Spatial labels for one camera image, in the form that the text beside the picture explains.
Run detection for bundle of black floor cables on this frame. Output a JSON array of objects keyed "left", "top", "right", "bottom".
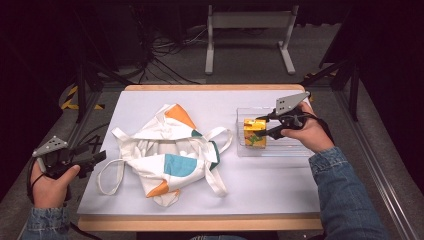
[{"left": 133, "top": 23, "right": 208, "bottom": 85}]

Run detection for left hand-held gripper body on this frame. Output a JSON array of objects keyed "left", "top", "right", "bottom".
[{"left": 32, "top": 135, "right": 98, "bottom": 181}]

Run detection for white metal frame stand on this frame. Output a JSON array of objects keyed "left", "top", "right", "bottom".
[{"left": 204, "top": 3, "right": 299, "bottom": 76}]

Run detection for white patterned tote bag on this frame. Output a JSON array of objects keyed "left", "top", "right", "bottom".
[{"left": 96, "top": 103, "right": 234, "bottom": 208}]

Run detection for person's right hand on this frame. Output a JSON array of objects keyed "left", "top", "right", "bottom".
[{"left": 280, "top": 101, "right": 335, "bottom": 154}]

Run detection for yellow juice carton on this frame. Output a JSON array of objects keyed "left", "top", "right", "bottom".
[{"left": 243, "top": 118, "right": 268, "bottom": 149}]

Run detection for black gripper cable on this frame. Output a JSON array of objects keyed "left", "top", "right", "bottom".
[
  {"left": 25, "top": 159, "right": 73, "bottom": 205},
  {"left": 298, "top": 112, "right": 335, "bottom": 145}
]

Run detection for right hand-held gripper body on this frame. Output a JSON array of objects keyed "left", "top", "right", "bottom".
[{"left": 266, "top": 91, "right": 312, "bottom": 141}]

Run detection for person's denim trousers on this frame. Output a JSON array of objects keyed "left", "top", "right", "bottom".
[{"left": 189, "top": 234, "right": 248, "bottom": 240}]

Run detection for yellow black hazard tape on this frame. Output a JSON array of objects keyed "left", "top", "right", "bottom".
[{"left": 59, "top": 84, "right": 105, "bottom": 111}]

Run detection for person's left hand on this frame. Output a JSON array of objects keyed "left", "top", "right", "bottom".
[{"left": 29, "top": 162, "right": 82, "bottom": 209}]

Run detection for black metal stand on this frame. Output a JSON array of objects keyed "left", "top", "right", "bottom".
[
  {"left": 299, "top": 59, "right": 361, "bottom": 116},
  {"left": 74, "top": 59, "right": 134, "bottom": 124}
]

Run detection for clear plastic tray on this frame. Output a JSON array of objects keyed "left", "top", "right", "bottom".
[{"left": 235, "top": 106, "right": 316, "bottom": 158}]

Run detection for white table mat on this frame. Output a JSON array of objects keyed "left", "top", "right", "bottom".
[{"left": 77, "top": 89, "right": 322, "bottom": 216}]

